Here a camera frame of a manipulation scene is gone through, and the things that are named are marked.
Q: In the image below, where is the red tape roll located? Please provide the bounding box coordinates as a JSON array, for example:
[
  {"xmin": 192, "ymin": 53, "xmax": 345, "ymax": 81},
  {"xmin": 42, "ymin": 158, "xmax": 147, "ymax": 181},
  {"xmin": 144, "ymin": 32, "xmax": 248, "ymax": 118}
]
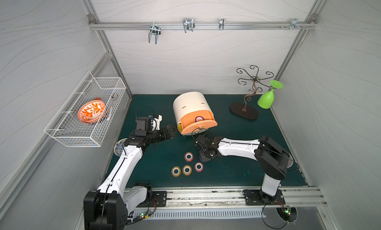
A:
[
  {"xmin": 194, "ymin": 162, "xmax": 203, "ymax": 172},
  {"xmin": 184, "ymin": 152, "xmax": 194, "ymax": 162}
]

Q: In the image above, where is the cream round drawer cabinet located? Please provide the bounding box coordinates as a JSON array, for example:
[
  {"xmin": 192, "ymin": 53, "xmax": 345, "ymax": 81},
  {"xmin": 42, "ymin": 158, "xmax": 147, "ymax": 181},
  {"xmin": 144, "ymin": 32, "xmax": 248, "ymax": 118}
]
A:
[{"xmin": 173, "ymin": 92, "xmax": 214, "ymax": 132}]

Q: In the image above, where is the purple tape roll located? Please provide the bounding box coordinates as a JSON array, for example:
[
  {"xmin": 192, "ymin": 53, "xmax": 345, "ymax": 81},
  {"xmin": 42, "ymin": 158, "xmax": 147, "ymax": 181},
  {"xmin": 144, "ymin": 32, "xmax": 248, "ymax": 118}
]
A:
[{"xmin": 195, "ymin": 116, "xmax": 204, "ymax": 122}]

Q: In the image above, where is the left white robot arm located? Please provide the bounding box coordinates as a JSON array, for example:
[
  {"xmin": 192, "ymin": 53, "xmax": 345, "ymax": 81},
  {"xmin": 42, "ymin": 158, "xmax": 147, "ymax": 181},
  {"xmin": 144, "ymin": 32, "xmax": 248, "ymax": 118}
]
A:
[{"xmin": 83, "ymin": 115, "xmax": 177, "ymax": 230}]

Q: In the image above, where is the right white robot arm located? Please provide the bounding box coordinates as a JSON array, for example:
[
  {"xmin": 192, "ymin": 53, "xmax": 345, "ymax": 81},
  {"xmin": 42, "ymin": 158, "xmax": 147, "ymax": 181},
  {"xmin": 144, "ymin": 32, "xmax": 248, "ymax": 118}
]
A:
[{"xmin": 195, "ymin": 135, "xmax": 294, "ymax": 198}]

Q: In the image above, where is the orange tape roll right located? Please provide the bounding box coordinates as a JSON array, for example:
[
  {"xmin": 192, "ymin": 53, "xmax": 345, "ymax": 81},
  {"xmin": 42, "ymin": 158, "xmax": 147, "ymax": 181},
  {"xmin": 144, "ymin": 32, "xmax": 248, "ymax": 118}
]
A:
[{"xmin": 182, "ymin": 165, "xmax": 192, "ymax": 176}]

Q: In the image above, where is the orange tape roll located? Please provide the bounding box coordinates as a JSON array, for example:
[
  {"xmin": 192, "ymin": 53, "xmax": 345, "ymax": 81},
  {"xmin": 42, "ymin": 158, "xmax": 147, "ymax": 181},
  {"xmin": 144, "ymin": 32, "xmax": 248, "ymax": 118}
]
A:
[
  {"xmin": 171, "ymin": 166, "xmax": 182, "ymax": 177},
  {"xmin": 182, "ymin": 165, "xmax": 192, "ymax": 176}
]

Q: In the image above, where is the orange tape roll left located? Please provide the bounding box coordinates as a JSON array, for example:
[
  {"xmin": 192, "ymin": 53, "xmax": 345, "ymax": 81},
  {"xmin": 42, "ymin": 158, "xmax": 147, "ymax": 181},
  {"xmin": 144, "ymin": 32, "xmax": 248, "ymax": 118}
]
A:
[{"xmin": 171, "ymin": 166, "xmax": 182, "ymax": 177}]

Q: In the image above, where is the brown metal cup stand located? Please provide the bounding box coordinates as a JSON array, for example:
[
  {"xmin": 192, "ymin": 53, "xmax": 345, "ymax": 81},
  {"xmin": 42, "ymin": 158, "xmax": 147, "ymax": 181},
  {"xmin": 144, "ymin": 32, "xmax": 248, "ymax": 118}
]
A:
[{"xmin": 230, "ymin": 65, "xmax": 269, "ymax": 120}]

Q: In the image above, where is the blue patterned cup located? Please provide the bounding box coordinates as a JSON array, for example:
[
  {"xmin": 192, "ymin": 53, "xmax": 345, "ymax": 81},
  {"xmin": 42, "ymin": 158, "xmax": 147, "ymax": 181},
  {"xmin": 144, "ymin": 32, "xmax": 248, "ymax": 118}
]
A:
[{"xmin": 113, "ymin": 138, "xmax": 127, "ymax": 157}]

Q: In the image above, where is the green plastic goblet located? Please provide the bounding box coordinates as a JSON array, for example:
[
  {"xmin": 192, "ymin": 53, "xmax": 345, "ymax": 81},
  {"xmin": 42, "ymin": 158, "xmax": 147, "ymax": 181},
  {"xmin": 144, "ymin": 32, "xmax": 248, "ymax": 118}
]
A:
[{"xmin": 258, "ymin": 80, "xmax": 283, "ymax": 109}]

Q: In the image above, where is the orange patterned plate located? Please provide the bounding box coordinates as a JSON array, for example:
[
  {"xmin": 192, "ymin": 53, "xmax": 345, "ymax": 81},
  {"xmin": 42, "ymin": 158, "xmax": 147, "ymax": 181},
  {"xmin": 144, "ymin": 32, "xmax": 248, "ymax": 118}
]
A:
[{"xmin": 77, "ymin": 99, "xmax": 107, "ymax": 124}]

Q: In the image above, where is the purple plate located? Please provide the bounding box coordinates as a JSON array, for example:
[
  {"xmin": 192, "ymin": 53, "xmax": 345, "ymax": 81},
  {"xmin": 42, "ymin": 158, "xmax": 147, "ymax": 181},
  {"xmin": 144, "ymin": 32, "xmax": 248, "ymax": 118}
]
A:
[{"xmin": 287, "ymin": 159, "xmax": 294, "ymax": 168}]

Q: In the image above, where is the metal hook left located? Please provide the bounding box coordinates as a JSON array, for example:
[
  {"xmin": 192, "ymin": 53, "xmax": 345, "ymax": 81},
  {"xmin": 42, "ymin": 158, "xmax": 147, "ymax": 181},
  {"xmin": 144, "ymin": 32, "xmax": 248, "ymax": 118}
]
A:
[{"xmin": 148, "ymin": 24, "xmax": 161, "ymax": 44}]

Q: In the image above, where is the metal hook middle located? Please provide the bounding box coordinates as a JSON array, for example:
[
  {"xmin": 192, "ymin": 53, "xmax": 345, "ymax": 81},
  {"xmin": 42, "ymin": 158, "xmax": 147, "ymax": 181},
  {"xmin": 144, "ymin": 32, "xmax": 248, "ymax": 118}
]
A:
[{"xmin": 183, "ymin": 18, "xmax": 195, "ymax": 33}]

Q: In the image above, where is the metal hook small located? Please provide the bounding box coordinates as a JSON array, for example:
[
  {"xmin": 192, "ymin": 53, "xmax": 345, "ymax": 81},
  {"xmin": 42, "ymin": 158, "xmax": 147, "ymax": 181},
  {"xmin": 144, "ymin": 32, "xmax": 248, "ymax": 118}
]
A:
[{"xmin": 218, "ymin": 18, "xmax": 225, "ymax": 31}]

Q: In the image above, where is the metal hook right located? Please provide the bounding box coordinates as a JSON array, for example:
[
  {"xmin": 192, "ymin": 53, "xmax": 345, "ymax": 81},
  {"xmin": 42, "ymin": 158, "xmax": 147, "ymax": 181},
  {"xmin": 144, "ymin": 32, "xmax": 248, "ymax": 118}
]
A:
[{"xmin": 280, "ymin": 18, "xmax": 304, "ymax": 31}]

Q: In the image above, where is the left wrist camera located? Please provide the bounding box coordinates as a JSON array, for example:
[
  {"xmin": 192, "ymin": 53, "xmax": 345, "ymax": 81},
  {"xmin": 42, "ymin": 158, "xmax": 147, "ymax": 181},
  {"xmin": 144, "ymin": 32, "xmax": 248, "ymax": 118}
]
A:
[{"xmin": 151, "ymin": 114, "xmax": 162, "ymax": 131}]

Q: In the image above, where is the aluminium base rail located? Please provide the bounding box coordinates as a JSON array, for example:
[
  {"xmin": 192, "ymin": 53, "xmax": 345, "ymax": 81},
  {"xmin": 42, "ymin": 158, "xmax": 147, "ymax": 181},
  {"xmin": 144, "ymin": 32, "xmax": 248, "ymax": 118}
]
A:
[{"xmin": 124, "ymin": 186, "xmax": 328, "ymax": 213}]

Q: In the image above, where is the white wire basket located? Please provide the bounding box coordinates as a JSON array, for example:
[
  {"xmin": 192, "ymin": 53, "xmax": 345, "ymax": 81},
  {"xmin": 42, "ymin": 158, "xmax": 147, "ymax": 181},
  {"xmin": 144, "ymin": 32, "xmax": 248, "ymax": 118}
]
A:
[{"xmin": 44, "ymin": 72, "xmax": 126, "ymax": 147}]

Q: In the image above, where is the aluminium top rail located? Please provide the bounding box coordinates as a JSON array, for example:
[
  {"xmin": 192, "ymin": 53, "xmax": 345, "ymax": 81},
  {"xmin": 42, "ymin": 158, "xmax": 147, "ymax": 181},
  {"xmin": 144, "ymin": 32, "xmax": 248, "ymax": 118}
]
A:
[{"xmin": 89, "ymin": 21, "xmax": 318, "ymax": 31}]

